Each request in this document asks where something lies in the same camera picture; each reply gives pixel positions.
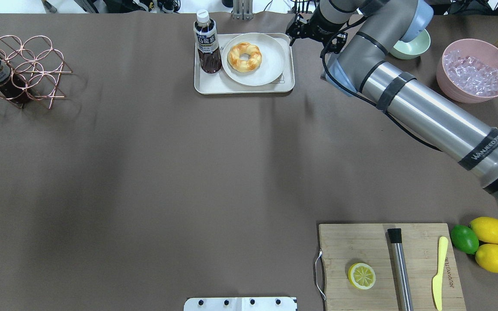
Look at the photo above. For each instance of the glazed ring donut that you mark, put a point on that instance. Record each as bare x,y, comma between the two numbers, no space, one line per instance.
245,57

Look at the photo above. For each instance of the upper yellow lemon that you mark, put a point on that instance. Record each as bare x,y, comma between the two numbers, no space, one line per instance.
485,228

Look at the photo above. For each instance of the yellow plastic knife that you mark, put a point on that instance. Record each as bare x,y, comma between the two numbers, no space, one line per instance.
437,280

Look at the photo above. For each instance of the lower yellow lemon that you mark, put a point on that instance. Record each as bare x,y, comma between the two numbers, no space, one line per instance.
487,257

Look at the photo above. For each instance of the bamboo cutting board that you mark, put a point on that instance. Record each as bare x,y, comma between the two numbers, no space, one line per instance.
341,245

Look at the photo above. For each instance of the white round plate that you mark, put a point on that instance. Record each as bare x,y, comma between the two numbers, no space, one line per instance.
271,67

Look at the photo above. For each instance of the yellow lemon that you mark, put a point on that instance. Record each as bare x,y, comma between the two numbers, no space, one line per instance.
487,257
485,228

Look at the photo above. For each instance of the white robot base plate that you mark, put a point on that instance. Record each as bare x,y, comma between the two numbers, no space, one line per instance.
263,303

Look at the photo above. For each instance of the half lemon slice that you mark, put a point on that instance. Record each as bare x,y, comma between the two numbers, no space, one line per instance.
361,276

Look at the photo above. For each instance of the cream rabbit serving tray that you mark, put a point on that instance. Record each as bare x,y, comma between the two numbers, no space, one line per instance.
221,83

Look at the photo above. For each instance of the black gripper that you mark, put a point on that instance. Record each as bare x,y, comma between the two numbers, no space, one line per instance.
317,26

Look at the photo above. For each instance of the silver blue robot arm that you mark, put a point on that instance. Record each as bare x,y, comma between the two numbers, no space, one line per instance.
359,34

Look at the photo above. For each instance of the aluminium frame post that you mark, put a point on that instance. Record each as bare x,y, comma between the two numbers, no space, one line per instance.
242,10

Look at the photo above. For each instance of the upright dark tea bottle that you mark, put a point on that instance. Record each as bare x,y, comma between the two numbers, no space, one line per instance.
207,44

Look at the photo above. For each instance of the steel muddler black tip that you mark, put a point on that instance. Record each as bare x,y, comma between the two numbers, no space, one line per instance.
402,276

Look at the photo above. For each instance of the mint green bowl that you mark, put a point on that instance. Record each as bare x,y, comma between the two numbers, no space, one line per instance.
412,49

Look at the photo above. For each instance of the green lime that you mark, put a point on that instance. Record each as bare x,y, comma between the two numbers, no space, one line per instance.
464,239

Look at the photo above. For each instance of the pink bowl of ice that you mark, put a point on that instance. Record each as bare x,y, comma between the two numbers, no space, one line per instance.
468,71

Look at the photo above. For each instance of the copper wire bottle rack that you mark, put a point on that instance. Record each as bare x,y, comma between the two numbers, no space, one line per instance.
39,64

